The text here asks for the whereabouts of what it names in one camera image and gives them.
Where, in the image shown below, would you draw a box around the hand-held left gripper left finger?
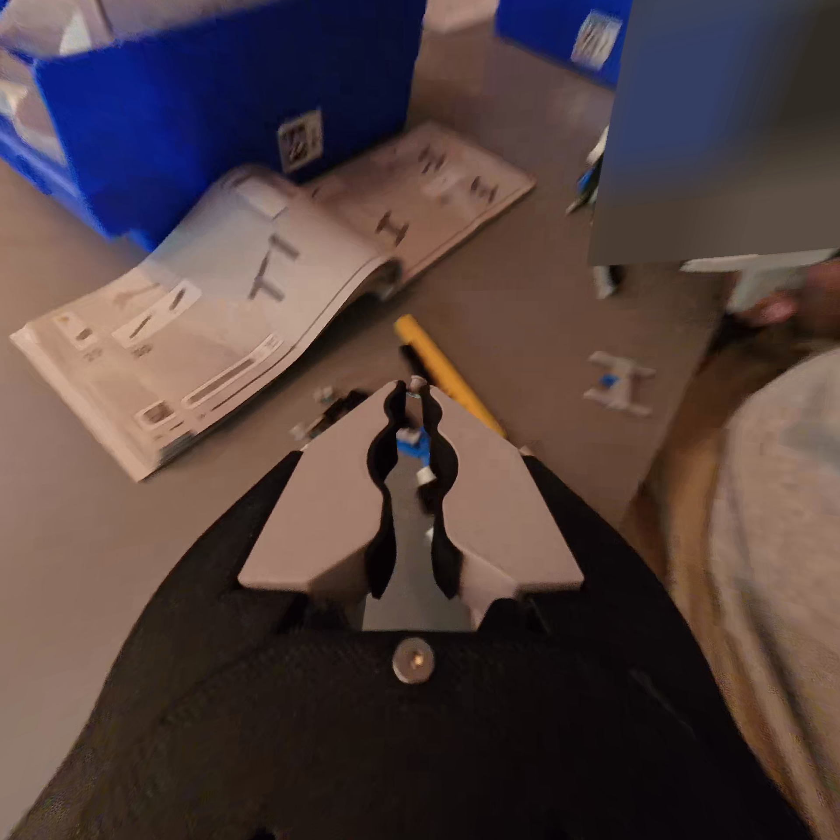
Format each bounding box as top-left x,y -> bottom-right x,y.
238,379 -> 408,632

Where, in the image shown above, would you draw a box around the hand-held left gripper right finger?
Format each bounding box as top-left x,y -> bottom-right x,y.
419,381 -> 586,632

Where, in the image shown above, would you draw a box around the small blue white lego piece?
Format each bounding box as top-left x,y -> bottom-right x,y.
395,375 -> 439,490

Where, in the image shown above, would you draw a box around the grey lego frame assembly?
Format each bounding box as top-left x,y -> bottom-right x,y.
583,350 -> 657,418

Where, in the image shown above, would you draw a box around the small loose lego pieces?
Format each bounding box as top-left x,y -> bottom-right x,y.
290,386 -> 370,442

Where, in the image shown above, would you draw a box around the yellow lego beam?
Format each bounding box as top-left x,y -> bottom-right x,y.
392,314 -> 508,437

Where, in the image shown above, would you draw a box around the blue black lego parts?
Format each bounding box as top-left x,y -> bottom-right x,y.
566,125 -> 610,215

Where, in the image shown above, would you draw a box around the open lego instruction booklet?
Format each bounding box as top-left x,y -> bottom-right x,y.
9,120 -> 536,483

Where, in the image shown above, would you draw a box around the person's right hand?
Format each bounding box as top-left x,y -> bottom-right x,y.
742,259 -> 840,332

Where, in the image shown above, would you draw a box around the large blue plastic bin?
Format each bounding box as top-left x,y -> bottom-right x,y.
0,0 -> 427,253

